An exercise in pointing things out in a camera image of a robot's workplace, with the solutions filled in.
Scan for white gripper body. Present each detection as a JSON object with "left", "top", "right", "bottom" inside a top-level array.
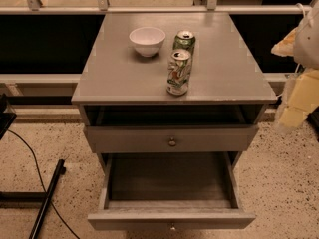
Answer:
[{"left": 275, "top": 68, "right": 319, "bottom": 133}]

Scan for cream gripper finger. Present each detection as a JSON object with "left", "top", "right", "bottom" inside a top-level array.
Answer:
[{"left": 271, "top": 29, "right": 296, "bottom": 57}]

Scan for white green 7up can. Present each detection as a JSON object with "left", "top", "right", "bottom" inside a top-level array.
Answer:
[{"left": 166, "top": 49, "right": 192, "bottom": 96}]

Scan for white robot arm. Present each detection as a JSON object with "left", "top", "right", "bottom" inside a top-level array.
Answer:
[{"left": 271, "top": 5, "right": 319, "bottom": 133}]

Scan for dark green soda can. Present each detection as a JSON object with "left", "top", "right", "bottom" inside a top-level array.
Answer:
[{"left": 172, "top": 30, "right": 195, "bottom": 54}]

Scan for grey wooden drawer cabinet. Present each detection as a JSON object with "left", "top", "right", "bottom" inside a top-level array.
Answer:
[{"left": 71, "top": 11, "right": 278, "bottom": 232}]

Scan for closed grey top drawer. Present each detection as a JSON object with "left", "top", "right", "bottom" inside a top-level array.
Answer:
[{"left": 84, "top": 125, "right": 258, "bottom": 153}]

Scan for open grey middle drawer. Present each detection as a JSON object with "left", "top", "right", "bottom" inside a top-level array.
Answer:
[{"left": 88, "top": 152, "right": 255, "bottom": 230}]

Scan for white ceramic bowl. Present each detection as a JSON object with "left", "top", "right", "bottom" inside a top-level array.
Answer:
[{"left": 129, "top": 27, "right": 166, "bottom": 58}]

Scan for black metal stand base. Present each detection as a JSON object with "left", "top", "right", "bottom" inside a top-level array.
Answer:
[{"left": 0, "top": 159, "right": 66, "bottom": 239}]

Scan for white cable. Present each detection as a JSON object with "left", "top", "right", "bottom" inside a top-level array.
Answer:
[{"left": 295, "top": 2, "right": 308, "bottom": 18}]

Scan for metal railing frame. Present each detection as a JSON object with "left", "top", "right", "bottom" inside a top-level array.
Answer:
[{"left": 0, "top": 0, "right": 319, "bottom": 16}]

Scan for black floor cable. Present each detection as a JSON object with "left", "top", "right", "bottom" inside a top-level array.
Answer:
[{"left": 6, "top": 128, "right": 81, "bottom": 239}]

